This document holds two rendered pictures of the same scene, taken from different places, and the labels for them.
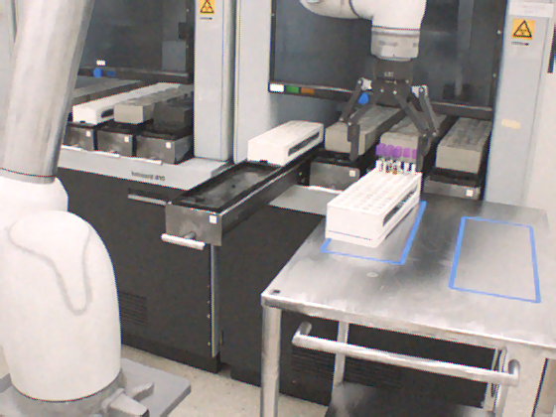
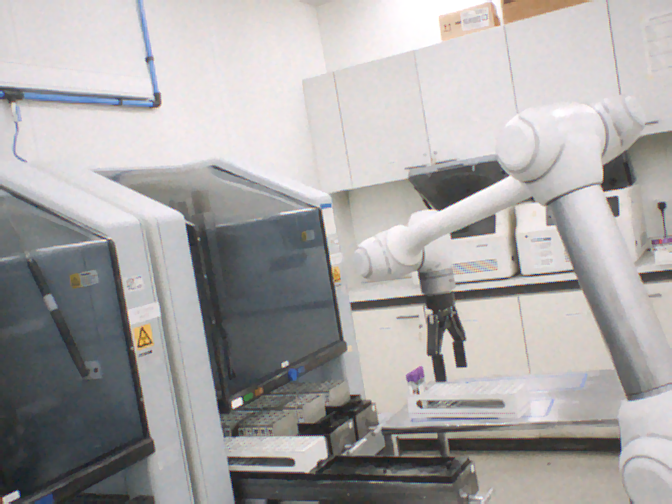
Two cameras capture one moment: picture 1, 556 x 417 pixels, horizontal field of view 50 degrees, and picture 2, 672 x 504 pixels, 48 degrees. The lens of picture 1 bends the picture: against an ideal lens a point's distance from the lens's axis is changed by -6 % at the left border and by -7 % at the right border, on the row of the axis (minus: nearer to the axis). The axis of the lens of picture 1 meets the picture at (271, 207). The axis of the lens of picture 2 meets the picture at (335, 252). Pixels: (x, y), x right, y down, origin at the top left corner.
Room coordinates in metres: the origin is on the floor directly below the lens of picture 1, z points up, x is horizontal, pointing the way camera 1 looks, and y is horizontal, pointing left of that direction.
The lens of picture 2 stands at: (1.28, 1.73, 1.38)
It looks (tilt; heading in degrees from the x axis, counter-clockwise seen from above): 3 degrees down; 275
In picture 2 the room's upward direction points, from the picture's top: 10 degrees counter-clockwise
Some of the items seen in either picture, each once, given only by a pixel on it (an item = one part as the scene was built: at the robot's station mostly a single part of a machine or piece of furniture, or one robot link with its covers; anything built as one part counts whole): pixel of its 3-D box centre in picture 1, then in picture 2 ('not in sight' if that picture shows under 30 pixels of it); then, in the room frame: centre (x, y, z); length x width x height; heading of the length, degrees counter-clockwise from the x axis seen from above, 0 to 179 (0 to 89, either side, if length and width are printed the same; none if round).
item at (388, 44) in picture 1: (394, 43); (436, 282); (1.20, -0.22, 1.16); 0.09 x 0.09 x 0.06
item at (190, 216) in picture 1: (258, 180); (332, 479); (1.52, 0.03, 0.78); 0.73 x 0.14 x 0.09; 156
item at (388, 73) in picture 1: (392, 80); (441, 310); (1.20, -0.22, 1.09); 0.08 x 0.07 x 0.09; 63
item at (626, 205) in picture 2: not in sight; (577, 198); (0.34, -2.29, 1.24); 0.62 x 0.56 x 0.69; 67
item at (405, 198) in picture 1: (377, 202); (466, 400); (1.18, -0.21, 0.85); 0.30 x 0.10 x 0.06; 153
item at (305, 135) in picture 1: (287, 143); (264, 456); (1.68, -0.04, 0.83); 0.30 x 0.10 x 0.06; 156
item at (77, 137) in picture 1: (135, 116); not in sight; (2.22, 0.50, 0.78); 0.73 x 0.14 x 0.09; 156
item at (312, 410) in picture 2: (400, 150); (311, 410); (1.60, -0.33, 0.85); 0.12 x 0.02 x 0.06; 66
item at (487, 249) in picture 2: not in sight; (470, 218); (0.88, -2.53, 1.22); 0.62 x 0.56 x 0.64; 65
